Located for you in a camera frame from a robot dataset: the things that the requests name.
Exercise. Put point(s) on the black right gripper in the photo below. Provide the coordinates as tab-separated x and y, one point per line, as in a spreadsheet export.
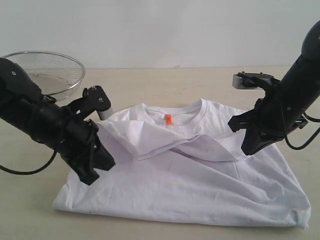
264	126

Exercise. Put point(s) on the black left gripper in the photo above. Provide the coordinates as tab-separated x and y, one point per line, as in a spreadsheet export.
69	135

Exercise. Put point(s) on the white t-shirt red print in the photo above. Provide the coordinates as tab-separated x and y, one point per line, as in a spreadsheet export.
185	165

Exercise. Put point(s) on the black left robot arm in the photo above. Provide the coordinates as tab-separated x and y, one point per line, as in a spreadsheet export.
17	94

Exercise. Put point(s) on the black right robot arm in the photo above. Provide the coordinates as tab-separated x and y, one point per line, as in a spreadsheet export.
283	108

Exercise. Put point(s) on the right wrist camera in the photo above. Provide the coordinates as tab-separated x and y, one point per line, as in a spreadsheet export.
253	81

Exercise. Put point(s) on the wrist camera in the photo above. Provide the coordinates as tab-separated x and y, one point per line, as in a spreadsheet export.
94	99
253	81

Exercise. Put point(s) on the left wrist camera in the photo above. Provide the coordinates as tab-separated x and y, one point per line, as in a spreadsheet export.
94	99

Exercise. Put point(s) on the metal wire mesh basket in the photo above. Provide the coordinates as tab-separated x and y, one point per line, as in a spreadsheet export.
56	74

